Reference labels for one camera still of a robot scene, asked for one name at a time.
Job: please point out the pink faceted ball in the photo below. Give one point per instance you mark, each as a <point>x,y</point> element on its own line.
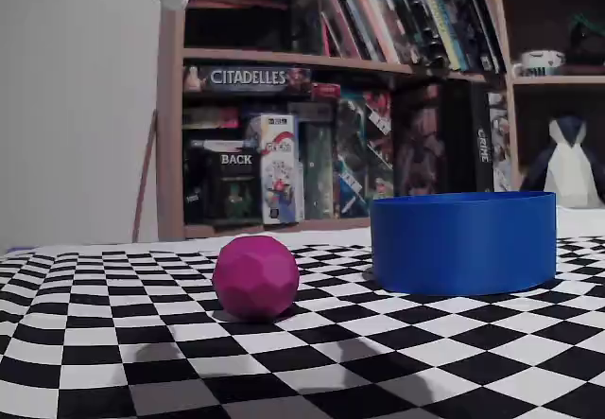
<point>255,279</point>

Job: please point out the Citadelles game box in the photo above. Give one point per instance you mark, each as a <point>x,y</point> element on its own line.
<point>246,78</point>

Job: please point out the small red box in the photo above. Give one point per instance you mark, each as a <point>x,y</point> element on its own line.
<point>326,92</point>

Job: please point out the flat pink box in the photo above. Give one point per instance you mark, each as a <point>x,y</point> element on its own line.
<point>210,117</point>

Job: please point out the dark purple game box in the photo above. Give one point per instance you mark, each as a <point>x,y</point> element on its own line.
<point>418,144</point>

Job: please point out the red white game box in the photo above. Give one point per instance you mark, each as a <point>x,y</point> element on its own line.
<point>364,154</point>

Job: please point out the black Crime game box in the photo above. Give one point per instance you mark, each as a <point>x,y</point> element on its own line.
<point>465,140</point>

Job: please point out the black Back game box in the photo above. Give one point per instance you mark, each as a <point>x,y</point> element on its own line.
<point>227,182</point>

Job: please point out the white illustrated game box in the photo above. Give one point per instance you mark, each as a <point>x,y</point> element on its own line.
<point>501,144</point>

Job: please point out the dark green game box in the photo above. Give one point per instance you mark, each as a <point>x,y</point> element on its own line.
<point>319,173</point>

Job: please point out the white toy box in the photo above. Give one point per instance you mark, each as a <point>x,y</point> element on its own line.
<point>281,178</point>

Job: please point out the blue round box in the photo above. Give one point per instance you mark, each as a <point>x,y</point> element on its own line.
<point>463,244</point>

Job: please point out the salmon book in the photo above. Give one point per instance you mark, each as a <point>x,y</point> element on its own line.
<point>373,17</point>

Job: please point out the black dotted book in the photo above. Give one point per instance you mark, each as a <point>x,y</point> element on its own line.
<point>420,22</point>

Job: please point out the pink book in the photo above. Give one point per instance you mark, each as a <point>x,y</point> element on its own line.
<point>342,22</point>

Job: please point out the yellow spined book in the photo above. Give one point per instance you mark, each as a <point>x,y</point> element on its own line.
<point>444,22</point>

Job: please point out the white patterned mug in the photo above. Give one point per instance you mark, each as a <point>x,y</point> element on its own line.
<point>539,63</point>

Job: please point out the dark green bonsai model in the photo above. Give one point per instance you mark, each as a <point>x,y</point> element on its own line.
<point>586,36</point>

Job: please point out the flat brown board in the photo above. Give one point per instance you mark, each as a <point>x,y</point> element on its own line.
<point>586,70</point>

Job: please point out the blue white paper penguin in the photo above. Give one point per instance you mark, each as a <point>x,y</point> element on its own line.
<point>572,168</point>

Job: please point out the black white checkerboard mat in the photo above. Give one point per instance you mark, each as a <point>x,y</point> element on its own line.
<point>189,367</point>

